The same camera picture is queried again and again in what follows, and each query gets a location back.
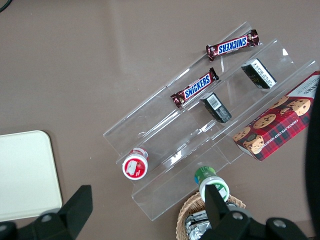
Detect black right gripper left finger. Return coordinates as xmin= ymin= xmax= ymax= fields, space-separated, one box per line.
xmin=0 ymin=184 xmax=93 ymax=240

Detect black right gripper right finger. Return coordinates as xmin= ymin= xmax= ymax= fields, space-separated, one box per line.
xmin=199 ymin=184 xmax=310 ymax=240

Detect light wicker basket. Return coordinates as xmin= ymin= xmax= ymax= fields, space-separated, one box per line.
xmin=176 ymin=191 xmax=247 ymax=240

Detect beige plastic tray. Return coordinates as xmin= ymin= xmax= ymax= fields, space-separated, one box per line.
xmin=0 ymin=129 xmax=63 ymax=223

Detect foil-wrapped pack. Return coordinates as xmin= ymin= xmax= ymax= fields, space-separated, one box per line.
xmin=184 ymin=209 xmax=213 ymax=240

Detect green yogurt cup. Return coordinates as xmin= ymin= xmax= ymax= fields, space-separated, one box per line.
xmin=194 ymin=165 xmax=230 ymax=203

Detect red strawberry yogurt cup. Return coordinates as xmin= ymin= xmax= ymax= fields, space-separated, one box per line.
xmin=121 ymin=147 xmax=150 ymax=180

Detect clear acrylic tiered stand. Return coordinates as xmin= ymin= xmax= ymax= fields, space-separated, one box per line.
xmin=102 ymin=21 xmax=320 ymax=222

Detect small black carton box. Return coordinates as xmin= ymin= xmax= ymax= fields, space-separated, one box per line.
xmin=240 ymin=58 xmax=278 ymax=90
xmin=199 ymin=92 xmax=233 ymax=124

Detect red tartan cookie box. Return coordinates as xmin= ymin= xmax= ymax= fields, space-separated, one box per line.
xmin=232 ymin=70 xmax=320 ymax=163

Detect Snickers chocolate bar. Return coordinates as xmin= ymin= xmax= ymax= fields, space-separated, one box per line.
xmin=170 ymin=67 xmax=220 ymax=109
xmin=205 ymin=29 xmax=262 ymax=62

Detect black table cable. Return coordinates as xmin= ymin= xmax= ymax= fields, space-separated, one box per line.
xmin=0 ymin=0 xmax=13 ymax=13

